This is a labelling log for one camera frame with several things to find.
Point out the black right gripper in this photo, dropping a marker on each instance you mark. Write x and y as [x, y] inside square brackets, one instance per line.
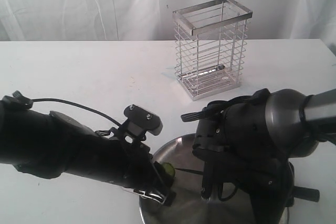
[269, 186]

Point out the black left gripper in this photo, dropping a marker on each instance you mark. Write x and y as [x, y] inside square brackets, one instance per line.
[144, 176]

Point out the green vegetable piece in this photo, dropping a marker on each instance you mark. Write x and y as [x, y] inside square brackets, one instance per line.
[169, 175]

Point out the black handled knife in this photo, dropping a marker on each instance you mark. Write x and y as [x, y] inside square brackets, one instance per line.
[192, 171]

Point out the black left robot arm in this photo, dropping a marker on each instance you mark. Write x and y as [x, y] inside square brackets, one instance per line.
[48, 145]

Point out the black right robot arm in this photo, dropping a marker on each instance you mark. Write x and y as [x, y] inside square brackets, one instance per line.
[248, 141]

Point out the round steel plate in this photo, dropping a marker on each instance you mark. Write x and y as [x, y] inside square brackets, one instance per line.
[188, 206]

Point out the white backdrop curtain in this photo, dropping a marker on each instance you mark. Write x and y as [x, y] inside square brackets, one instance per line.
[152, 19]

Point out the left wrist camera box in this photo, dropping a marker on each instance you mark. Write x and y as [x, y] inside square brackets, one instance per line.
[140, 121]

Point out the wire metal utensil rack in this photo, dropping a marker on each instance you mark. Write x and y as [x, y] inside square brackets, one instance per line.
[210, 44]

